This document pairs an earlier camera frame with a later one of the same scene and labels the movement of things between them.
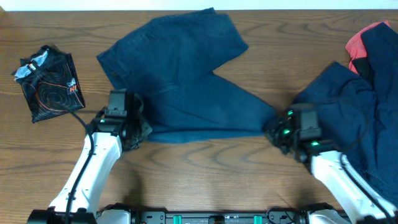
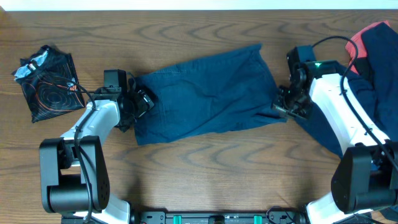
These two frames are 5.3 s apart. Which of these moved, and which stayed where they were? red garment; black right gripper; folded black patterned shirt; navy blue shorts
Moved: black right gripper; navy blue shorts
Stayed: red garment; folded black patterned shirt
